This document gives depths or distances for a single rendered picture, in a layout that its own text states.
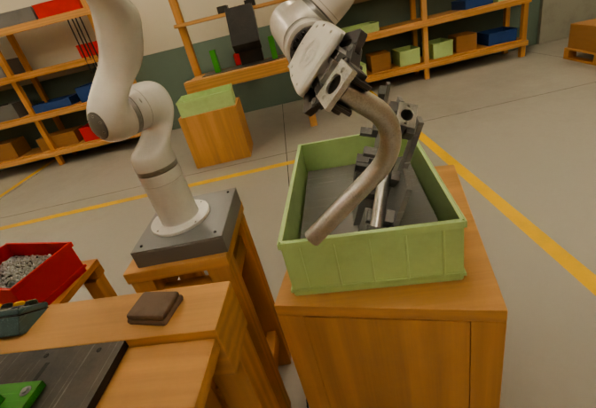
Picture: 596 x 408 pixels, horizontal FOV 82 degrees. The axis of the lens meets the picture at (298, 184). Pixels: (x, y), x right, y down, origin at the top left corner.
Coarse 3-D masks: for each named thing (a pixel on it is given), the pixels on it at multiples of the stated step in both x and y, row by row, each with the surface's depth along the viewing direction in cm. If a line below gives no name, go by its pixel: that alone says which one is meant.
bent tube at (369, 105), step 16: (336, 80) 42; (352, 80) 39; (320, 96) 43; (336, 96) 40; (352, 96) 41; (368, 96) 42; (368, 112) 43; (384, 112) 44; (384, 128) 45; (400, 128) 47; (384, 144) 48; (400, 144) 48; (384, 160) 49; (368, 176) 51; (384, 176) 50; (352, 192) 52; (368, 192) 52; (336, 208) 53; (352, 208) 53; (320, 224) 55; (336, 224) 55; (320, 240) 56
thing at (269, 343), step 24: (240, 240) 123; (240, 264) 117; (144, 288) 105; (168, 288) 108; (240, 288) 108; (264, 288) 138; (264, 312) 143; (264, 336) 124; (264, 360) 121; (288, 360) 158
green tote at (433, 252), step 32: (320, 160) 134; (352, 160) 133; (416, 160) 114; (288, 192) 100; (448, 192) 83; (288, 224) 90; (416, 224) 75; (448, 224) 73; (288, 256) 81; (320, 256) 80; (352, 256) 80; (384, 256) 79; (416, 256) 78; (448, 256) 77; (320, 288) 85; (352, 288) 84
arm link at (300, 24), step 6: (306, 18) 54; (312, 18) 54; (294, 24) 54; (300, 24) 52; (306, 24) 52; (312, 24) 53; (288, 30) 54; (294, 30) 53; (288, 36) 53; (288, 42) 53; (288, 48) 54; (288, 54) 55; (288, 60) 55; (288, 66) 57
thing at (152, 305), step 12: (144, 300) 77; (156, 300) 76; (168, 300) 75; (180, 300) 78; (132, 312) 74; (144, 312) 74; (156, 312) 73; (168, 312) 74; (132, 324) 75; (144, 324) 74; (156, 324) 73
